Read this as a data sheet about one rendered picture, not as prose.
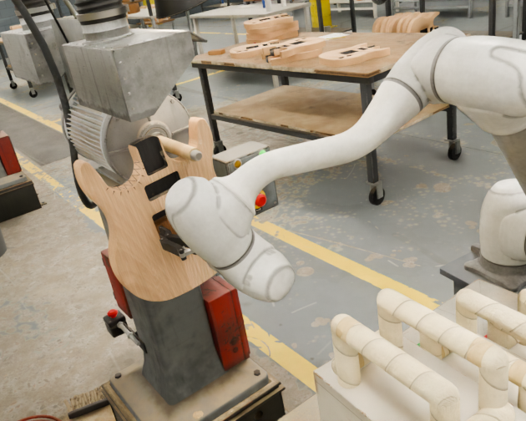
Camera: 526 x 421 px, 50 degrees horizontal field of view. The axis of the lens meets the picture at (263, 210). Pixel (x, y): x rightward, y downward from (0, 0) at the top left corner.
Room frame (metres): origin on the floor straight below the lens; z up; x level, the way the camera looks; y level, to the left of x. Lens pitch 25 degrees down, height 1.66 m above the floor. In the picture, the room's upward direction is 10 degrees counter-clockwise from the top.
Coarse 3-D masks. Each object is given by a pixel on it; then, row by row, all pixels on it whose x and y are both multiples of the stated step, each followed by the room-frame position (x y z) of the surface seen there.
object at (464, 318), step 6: (456, 300) 0.71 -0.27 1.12; (456, 306) 0.71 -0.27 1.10; (456, 312) 0.71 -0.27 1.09; (462, 312) 0.70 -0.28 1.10; (468, 312) 0.70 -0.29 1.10; (456, 318) 0.71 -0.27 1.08; (462, 318) 0.70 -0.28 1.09; (468, 318) 0.70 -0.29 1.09; (474, 318) 0.70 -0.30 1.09; (462, 324) 0.70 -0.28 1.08; (468, 324) 0.70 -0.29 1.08; (474, 324) 0.70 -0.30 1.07; (468, 330) 0.70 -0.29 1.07; (474, 330) 0.70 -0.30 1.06
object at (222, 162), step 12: (252, 144) 1.64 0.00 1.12; (216, 156) 1.58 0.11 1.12; (228, 156) 1.56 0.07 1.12; (240, 156) 1.55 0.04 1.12; (252, 156) 1.56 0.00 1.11; (216, 168) 1.56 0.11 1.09; (228, 168) 1.52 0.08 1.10; (264, 192) 1.57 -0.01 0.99; (276, 192) 1.60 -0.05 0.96; (276, 204) 1.59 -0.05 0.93
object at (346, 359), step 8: (336, 336) 0.59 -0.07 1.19; (336, 344) 0.59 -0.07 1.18; (344, 344) 0.58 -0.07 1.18; (336, 352) 0.59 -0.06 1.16; (344, 352) 0.58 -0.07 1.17; (352, 352) 0.58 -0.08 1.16; (336, 360) 0.59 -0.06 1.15; (344, 360) 0.58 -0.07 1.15; (352, 360) 0.58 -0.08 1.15; (336, 368) 0.59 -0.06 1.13; (344, 368) 0.58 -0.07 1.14; (352, 368) 0.58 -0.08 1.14; (344, 376) 0.58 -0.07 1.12; (352, 376) 0.58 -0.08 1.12; (360, 376) 0.59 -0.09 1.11; (344, 384) 0.58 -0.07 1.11; (352, 384) 0.58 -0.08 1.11
